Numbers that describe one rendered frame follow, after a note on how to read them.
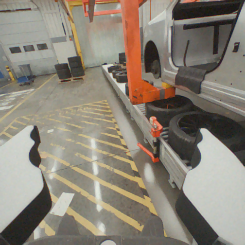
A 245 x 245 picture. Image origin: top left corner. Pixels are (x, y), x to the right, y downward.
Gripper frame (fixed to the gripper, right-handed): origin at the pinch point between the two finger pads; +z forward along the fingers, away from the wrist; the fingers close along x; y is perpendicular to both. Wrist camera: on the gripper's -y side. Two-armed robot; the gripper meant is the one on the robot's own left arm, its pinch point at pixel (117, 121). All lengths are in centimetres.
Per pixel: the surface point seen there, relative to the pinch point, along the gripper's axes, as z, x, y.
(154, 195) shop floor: 66, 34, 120
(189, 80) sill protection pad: 134, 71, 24
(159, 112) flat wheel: 148, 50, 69
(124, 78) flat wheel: 413, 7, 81
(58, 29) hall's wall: 1142, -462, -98
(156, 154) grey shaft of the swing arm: 103, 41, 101
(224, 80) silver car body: 98, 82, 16
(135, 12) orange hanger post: 173, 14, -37
